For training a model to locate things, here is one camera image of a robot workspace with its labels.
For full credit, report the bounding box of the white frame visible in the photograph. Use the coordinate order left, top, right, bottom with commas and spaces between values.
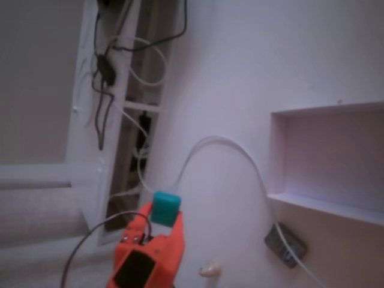
0, 0, 169, 247

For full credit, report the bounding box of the black inline cable adapter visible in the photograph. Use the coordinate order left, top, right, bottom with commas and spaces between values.
95, 55, 117, 87

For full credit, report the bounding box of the black cable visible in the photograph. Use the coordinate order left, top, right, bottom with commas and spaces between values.
91, 0, 188, 151

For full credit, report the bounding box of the long white cable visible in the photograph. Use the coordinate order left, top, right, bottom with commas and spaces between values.
107, 98, 326, 288

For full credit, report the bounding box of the white cardboard bin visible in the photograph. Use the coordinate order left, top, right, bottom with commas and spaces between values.
268, 101, 384, 227

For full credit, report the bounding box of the small white animal figurine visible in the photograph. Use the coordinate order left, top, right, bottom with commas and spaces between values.
199, 258, 222, 277

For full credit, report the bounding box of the green rounded cube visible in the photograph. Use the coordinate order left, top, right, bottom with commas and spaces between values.
151, 191, 182, 226

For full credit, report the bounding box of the grey square pad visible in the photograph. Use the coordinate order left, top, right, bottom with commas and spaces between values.
263, 221, 307, 269

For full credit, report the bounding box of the looped white cable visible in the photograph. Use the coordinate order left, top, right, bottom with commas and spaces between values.
112, 36, 168, 87

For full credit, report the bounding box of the robot gripper wire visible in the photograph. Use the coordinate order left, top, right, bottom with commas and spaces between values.
59, 209, 154, 288

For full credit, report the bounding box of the orange gripper black motor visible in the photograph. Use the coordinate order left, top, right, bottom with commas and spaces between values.
106, 202, 185, 288

